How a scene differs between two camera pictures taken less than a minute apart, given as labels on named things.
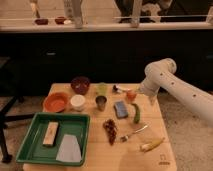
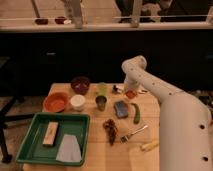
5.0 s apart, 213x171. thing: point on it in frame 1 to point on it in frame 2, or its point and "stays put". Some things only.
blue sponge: (121, 109) stays put
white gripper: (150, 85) to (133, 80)
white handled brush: (118, 89) stays put
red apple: (131, 95) stays put
